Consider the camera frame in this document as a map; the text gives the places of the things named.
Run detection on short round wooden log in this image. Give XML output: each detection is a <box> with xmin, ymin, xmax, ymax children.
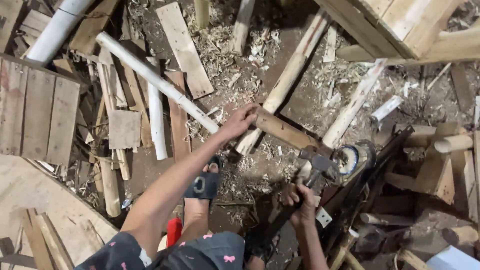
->
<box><xmin>99</xmin><ymin>157</ymin><xmax>122</xmax><ymax>218</ymax></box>

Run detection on weathered wooden slat panel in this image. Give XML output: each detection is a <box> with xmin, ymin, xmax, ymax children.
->
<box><xmin>0</xmin><ymin>55</ymin><xmax>81</xmax><ymax>166</ymax></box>

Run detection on pale pole with red marks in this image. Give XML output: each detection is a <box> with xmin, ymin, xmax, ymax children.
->
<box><xmin>322</xmin><ymin>58</ymin><xmax>388</xmax><ymax>149</ymax></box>

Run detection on unfinished wooden stool frame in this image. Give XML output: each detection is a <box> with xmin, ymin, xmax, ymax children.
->
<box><xmin>314</xmin><ymin>0</ymin><xmax>480</xmax><ymax>67</ymax></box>

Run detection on person's right hand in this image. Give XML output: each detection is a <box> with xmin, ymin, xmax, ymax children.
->
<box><xmin>282</xmin><ymin>184</ymin><xmax>318</xmax><ymax>228</ymax></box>

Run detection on plain black sandal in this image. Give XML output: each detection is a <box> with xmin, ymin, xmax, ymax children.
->
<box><xmin>244</xmin><ymin>225</ymin><xmax>279</xmax><ymax>265</ymax></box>

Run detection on white bowl with blue rim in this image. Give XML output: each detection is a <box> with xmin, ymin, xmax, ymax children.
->
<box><xmin>331</xmin><ymin>145</ymin><xmax>360</xmax><ymax>176</ymax></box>

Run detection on thick pale wooden pole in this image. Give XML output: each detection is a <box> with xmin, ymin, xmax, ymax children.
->
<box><xmin>235</xmin><ymin>10</ymin><xmax>331</xmax><ymax>156</ymax></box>

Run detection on heap of thin wooden slats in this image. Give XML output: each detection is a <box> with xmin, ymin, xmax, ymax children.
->
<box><xmin>75</xmin><ymin>37</ymin><xmax>154</xmax><ymax>181</ymax></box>

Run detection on small white wooden block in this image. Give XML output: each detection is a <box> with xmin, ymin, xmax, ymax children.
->
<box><xmin>315</xmin><ymin>206</ymin><xmax>333</xmax><ymax>229</ymax></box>

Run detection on small white wooden offcut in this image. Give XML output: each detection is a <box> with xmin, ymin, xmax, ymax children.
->
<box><xmin>370</xmin><ymin>95</ymin><xmax>404</xmax><ymax>123</ymax></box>

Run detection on short white peeled pole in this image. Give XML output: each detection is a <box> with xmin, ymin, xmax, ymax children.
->
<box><xmin>145</xmin><ymin>56</ymin><xmax>169</xmax><ymax>161</ymax></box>

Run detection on white flat board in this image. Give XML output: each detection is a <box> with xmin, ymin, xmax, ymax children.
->
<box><xmin>425</xmin><ymin>245</ymin><xmax>480</xmax><ymax>270</ymax></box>

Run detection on black sandal with grey mark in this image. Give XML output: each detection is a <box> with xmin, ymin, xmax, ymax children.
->
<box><xmin>183</xmin><ymin>155</ymin><xmax>222</xmax><ymax>200</ymax></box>

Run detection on person's left foot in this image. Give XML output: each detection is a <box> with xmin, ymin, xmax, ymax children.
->
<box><xmin>177</xmin><ymin>162</ymin><xmax>220</xmax><ymax>244</ymax></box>

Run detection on person's left hand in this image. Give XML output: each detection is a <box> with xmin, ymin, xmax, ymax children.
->
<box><xmin>219</xmin><ymin>103</ymin><xmax>260</xmax><ymax>142</ymax></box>

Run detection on large plywood sheet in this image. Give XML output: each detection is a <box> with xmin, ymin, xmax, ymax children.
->
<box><xmin>0</xmin><ymin>154</ymin><xmax>119</xmax><ymax>268</ymax></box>

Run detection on light wooden plank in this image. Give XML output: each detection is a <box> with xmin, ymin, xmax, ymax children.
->
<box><xmin>155</xmin><ymin>1</ymin><xmax>215</xmax><ymax>100</ymax></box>

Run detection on dark shorts with pink print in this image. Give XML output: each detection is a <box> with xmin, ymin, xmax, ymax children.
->
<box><xmin>74</xmin><ymin>231</ymin><xmax>247</xmax><ymax>270</ymax></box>

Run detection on long white peeled pole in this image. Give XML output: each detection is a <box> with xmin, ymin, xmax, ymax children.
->
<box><xmin>95</xmin><ymin>31</ymin><xmax>220</xmax><ymax>134</ymax></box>

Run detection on round pale wooden stick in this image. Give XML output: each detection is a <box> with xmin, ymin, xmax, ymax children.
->
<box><xmin>194</xmin><ymin>0</ymin><xmax>211</xmax><ymax>29</ymax></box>

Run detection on black-handled steel hammer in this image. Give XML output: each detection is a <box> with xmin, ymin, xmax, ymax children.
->
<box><xmin>259</xmin><ymin>145</ymin><xmax>340</xmax><ymax>248</ymax></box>

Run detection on reddish brown wooden plank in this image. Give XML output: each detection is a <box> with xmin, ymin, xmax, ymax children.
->
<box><xmin>164</xmin><ymin>71</ymin><xmax>191</xmax><ymax>163</ymax></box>

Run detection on heap of wooden offcuts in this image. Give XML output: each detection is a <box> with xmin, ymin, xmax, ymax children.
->
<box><xmin>330</xmin><ymin>122</ymin><xmax>480</xmax><ymax>270</ymax></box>

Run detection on thick white plastic pipe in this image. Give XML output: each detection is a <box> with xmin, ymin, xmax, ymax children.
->
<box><xmin>25</xmin><ymin>0</ymin><xmax>95</xmax><ymax>65</ymax></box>

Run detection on black hand saw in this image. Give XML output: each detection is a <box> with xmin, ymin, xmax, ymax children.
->
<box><xmin>323</xmin><ymin>125</ymin><xmax>415</xmax><ymax>241</ymax></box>

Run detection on square plywood scrap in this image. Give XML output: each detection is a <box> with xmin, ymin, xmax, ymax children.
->
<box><xmin>108</xmin><ymin>109</ymin><xmax>142</xmax><ymax>150</ymax></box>

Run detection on round wooden dowel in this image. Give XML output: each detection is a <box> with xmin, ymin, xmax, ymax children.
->
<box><xmin>434</xmin><ymin>134</ymin><xmax>474</xmax><ymax>154</ymax></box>

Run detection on red plastic object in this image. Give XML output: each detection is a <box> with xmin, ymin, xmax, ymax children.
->
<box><xmin>166</xmin><ymin>217</ymin><xmax>183</xmax><ymax>248</ymax></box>

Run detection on squared pale wooden stick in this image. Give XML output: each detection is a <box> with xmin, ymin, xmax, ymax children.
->
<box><xmin>229</xmin><ymin>0</ymin><xmax>256</xmax><ymax>56</ymax></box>

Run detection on brown round wooden leg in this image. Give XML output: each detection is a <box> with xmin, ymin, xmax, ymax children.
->
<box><xmin>252</xmin><ymin>107</ymin><xmax>324</xmax><ymax>151</ymax></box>

